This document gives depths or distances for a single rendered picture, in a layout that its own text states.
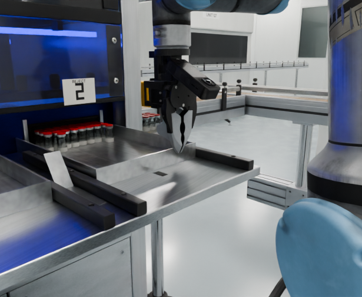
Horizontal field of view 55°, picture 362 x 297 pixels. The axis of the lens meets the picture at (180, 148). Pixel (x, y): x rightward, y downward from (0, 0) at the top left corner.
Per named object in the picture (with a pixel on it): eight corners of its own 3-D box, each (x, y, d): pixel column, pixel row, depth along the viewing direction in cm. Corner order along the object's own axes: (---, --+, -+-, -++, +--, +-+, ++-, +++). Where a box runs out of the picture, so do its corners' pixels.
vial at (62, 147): (56, 151, 82) (54, 132, 81) (65, 149, 84) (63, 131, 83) (60, 153, 81) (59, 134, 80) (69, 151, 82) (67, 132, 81)
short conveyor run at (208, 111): (124, 142, 107) (122, 91, 103) (96, 134, 118) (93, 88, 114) (247, 115, 155) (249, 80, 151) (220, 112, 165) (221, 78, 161)
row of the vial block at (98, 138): (42, 151, 82) (40, 132, 81) (106, 138, 95) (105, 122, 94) (47, 153, 81) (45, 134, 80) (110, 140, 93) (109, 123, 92)
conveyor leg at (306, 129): (278, 280, 164) (292, 120, 144) (287, 271, 170) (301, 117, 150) (296, 289, 158) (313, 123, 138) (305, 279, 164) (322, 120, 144)
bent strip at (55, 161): (46, 185, 61) (43, 153, 60) (62, 181, 63) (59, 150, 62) (89, 209, 52) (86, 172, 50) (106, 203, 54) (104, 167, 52)
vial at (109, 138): (103, 141, 92) (102, 124, 90) (110, 140, 93) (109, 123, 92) (108, 142, 90) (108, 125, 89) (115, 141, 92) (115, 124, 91)
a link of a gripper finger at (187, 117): (173, 146, 79) (172, 106, 76) (192, 151, 75) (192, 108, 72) (163, 149, 77) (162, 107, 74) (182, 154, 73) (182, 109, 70)
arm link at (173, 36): (198, 25, 68) (169, 23, 62) (198, 49, 69) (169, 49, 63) (172, 28, 73) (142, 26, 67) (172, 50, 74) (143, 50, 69)
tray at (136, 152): (17, 152, 83) (15, 137, 82) (108, 134, 101) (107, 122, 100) (97, 188, 60) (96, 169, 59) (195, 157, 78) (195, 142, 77)
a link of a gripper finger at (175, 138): (163, 149, 77) (162, 107, 74) (182, 154, 73) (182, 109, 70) (153, 152, 74) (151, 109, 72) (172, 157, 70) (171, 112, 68)
